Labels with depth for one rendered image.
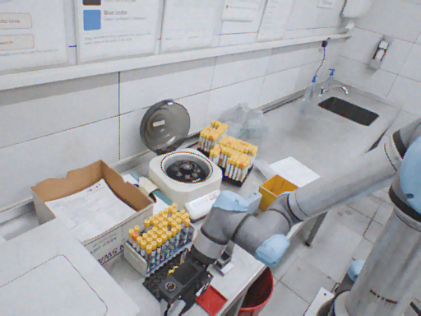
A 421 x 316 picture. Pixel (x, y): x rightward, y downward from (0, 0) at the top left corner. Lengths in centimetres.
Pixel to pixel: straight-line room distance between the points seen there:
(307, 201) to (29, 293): 55
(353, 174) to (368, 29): 248
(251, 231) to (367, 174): 26
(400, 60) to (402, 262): 257
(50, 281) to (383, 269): 54
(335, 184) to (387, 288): 21
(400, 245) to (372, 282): 10
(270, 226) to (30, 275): 46
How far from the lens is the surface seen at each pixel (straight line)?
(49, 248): 65
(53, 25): 94
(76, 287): 59
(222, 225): 68
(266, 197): 118
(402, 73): 302
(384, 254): 56
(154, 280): 92
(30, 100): 98
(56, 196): 109
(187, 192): 105
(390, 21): 302
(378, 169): 63
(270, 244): 66
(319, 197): 68
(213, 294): 94
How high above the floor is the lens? 166
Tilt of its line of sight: 34 degrees down
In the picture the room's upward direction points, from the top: 12 degrees clockwise
